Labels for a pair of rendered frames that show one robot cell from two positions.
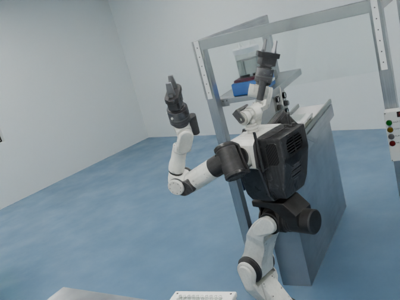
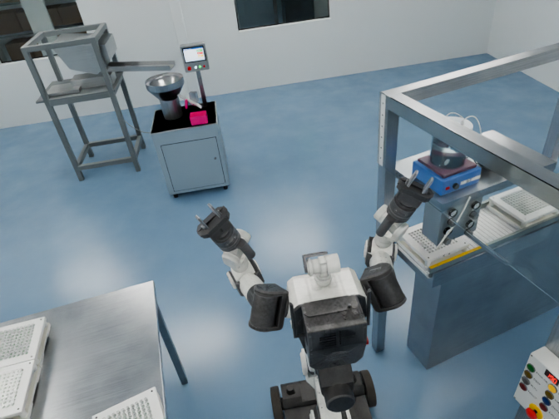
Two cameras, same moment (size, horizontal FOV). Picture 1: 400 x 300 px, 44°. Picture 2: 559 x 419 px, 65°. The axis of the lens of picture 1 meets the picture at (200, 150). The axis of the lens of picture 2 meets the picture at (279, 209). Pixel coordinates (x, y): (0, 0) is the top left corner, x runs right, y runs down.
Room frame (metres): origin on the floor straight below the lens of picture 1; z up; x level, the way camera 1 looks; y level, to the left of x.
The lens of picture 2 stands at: (1.27, -0.87, 2.46)
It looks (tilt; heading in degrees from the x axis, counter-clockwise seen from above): 36 degrees down; 41
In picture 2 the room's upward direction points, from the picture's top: 7 degrees counter-clockwise
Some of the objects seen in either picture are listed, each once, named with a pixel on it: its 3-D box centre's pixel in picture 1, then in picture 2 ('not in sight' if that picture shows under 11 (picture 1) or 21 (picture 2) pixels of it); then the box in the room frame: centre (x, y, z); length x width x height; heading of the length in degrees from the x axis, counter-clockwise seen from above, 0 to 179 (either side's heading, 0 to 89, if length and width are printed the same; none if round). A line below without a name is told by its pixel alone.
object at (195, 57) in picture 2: not in sight; (199, 76); (4.06, 2.32, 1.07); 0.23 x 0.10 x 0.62; 135
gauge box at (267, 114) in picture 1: (273, 109); (452, 214); (2.88, -0.48, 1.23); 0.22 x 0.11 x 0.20; 149
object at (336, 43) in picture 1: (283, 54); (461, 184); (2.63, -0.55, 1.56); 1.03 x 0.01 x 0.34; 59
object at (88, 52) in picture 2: not in sight; (115, 108); (3.65, 3.29, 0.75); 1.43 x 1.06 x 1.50; 135
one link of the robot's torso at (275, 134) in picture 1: (269, 159); (328, 318); (2.14, -0.29, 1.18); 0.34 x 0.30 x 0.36; 134
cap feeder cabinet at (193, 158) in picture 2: not in sight; (193, 150); (3.81, 2.37, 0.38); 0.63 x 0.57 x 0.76; 135
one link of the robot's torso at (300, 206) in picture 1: (287, 213); (332, 367); (2.12, -0.31, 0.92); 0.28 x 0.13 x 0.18; 44
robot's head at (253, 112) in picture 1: (250, 116); (324, 267); (2.19, -0.26, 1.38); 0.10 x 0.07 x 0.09; 134
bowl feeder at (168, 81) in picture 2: not in sight; (175, 96); (3.82, 2.44, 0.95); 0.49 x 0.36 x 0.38; 135
